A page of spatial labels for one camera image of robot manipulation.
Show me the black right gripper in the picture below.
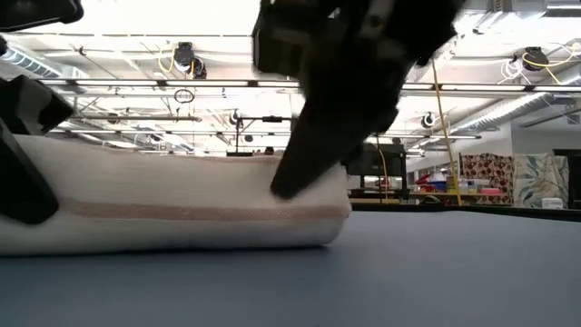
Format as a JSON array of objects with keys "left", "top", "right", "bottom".
[{"left": 270, "top": 0, "right": 412, "bottom": 201}]

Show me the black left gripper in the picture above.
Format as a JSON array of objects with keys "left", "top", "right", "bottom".
[{"left": 0, "top": 74, "right": 76, "bottom": 226}]

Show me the white towel with red stripes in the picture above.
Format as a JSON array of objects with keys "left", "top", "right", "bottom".
[{"left": 0, "top": 134, "right": 353, "bottom": 257}]

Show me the black monitor on stand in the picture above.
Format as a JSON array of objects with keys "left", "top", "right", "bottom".
[{"left": 345, "top": 143, "right": 409, "bottom": 203}]

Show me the brown floral patterned cloth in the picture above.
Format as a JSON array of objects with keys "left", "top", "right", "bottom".
[{"left": 459, "top": 153, "right": 517, "bottom": 207}]

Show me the leaf patterned cloth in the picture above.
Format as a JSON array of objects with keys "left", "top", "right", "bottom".
[{"left": 513, "top": 152, "right": 571, "bottom": 210}]

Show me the black overhead rig frame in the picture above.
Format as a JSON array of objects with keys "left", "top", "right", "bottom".
[{"left": 229, "top": 107, "right": 299, "bottom": 155}]

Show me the thin yellow cable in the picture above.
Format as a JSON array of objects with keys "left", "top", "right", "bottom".
[{"left": 375, "top": 135, "right": 390, "bottom": 201}]

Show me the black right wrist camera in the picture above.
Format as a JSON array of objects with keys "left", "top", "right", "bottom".
[{"left": 251, "top": 0, "right": 320, "bottom": 79}]

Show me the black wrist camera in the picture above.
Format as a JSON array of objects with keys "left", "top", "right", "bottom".
[
  {"left": 0, "top": 0, "right": 85, "bottom": 34},
  {"left": 251, "top": 0, "right": 320, "bottom": 79}
]

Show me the yellow hanging cable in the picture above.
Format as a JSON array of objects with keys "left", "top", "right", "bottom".
[{"left": 429, "top": 58, "right": 464, "bottom": 207}]

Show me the black ceiling cable loop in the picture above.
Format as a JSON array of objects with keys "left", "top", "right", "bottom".
[{"left": 172, "top": 87, "right": 197, "bottom": 105}]

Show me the long ceiling light rail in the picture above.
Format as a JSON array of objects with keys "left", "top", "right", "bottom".
[{"left": 38, "top": 78, "right": 581, "bottom": 94}]

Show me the black ceiling cord reel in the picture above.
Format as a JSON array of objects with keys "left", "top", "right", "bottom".
[
  {"left": 172, "top": 41, "right": 209, "bottom": 81},
  {"left": 520, "top": 45, "right": 551, "bottom": 73}
]

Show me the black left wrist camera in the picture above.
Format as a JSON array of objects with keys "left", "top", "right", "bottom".
[{"left": 0, "top": 0, "right": 85, "bottom": 34}]

